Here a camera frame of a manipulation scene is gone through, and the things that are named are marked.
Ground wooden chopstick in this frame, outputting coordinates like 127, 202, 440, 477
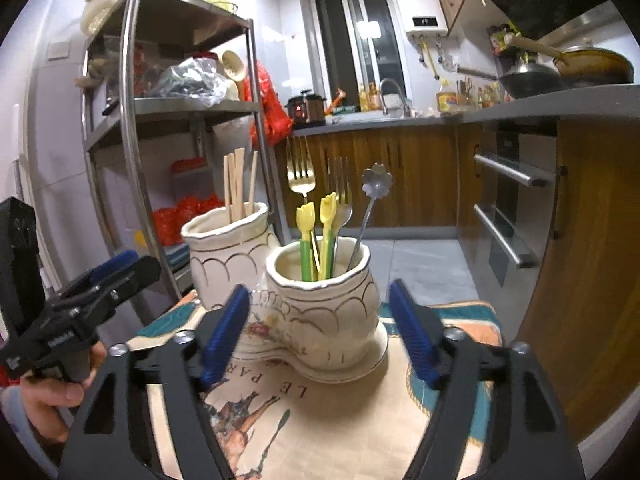
228, 152, 236, 222
234, 148, 245, 221
247, 151, 258, 213
243, 198, 255, 217
224, 155, 232, 224

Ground yellow-green plastic fork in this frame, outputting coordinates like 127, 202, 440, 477
296, 203, 314, 282

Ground gold metal fork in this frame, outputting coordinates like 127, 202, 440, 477
285, 136, 320, 278

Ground silver metal fork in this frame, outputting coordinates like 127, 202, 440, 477
325, 155, 355, 271

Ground silver flower-bowl spoon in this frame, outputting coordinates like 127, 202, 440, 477
347, 162, 394, 270

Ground wooden kitchen base cabinets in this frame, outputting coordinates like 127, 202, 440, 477
303, 84, 639, 438

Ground kitchen window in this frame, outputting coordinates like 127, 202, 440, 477
310, 0, 412, 112

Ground person's left hand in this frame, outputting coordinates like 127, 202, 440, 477
20, 341, 107, 445

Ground stainless steel shelf rack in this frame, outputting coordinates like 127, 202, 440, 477
81, 0, 265, 315

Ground printed quilted table mat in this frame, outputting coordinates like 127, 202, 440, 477
128, 292, 502, 479

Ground white ceramic double-cup holder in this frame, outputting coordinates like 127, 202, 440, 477
181, 203, 388, 384

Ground clear plastic bag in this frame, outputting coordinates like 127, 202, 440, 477
146, 58, 228, 106

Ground red hanging plastic bag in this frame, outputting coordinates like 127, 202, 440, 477
257, 62, 293, 146

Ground dark electric cooker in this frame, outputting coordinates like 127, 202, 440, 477
286, 90, 326, 129

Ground stainless built-in oven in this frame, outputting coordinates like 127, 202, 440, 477
457, 120, 559, 340

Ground chrome sink faucet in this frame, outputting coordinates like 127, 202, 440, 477
378, 77, 412, 118

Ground yellow oil bottle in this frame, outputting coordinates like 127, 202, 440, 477
436, 79, 458, 114

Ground black wok on stove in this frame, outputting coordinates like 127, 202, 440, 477
499, 32, 566, 100

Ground white water heater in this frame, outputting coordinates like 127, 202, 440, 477
395, 0, 448, 38

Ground brown wok with handle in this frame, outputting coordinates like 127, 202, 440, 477
553, 47, 634, 88

